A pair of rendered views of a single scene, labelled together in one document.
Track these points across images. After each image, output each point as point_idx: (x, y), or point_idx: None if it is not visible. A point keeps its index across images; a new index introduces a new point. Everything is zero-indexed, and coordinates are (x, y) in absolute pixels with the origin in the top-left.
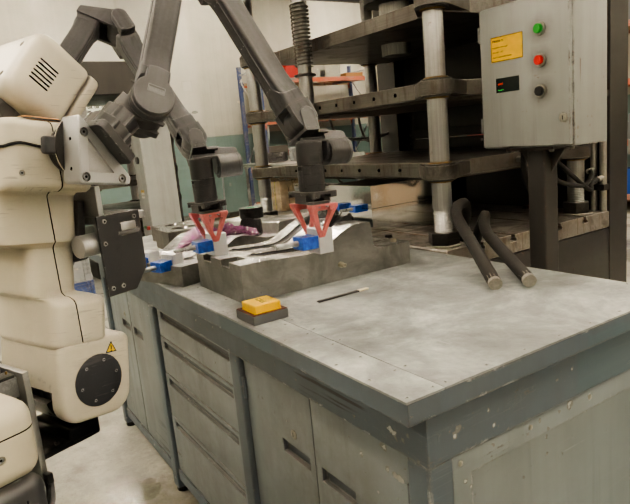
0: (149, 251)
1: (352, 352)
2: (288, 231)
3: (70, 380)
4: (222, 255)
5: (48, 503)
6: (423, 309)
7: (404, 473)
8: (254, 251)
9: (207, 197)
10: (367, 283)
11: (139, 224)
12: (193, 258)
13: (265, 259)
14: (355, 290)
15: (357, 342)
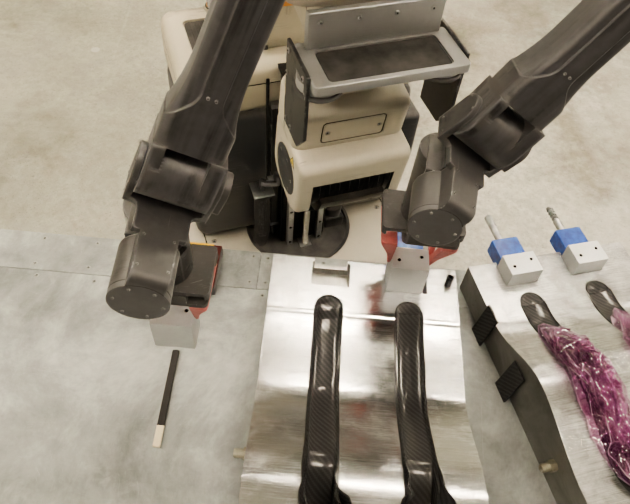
0: (584, 252)
1: None
2: (441, 440)
3: (277, 139)
4: (381, 279)
5: (264, 181)
6: None
7: None
8: (371, 330)
9: (403, 199)
10: (183, 474)
11: (305, 94)
12: (544, 317)
13: (273, 295)
14: (162, 420)
15: (10, 280)
